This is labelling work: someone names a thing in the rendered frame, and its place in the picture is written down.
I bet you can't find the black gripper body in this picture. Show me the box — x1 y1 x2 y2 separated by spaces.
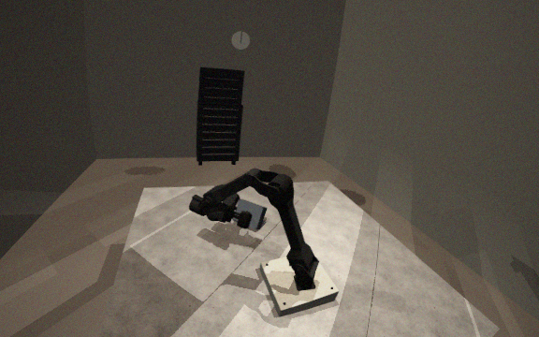
218 204 252 228

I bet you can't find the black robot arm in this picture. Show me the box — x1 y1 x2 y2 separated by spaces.
189 168 319 291

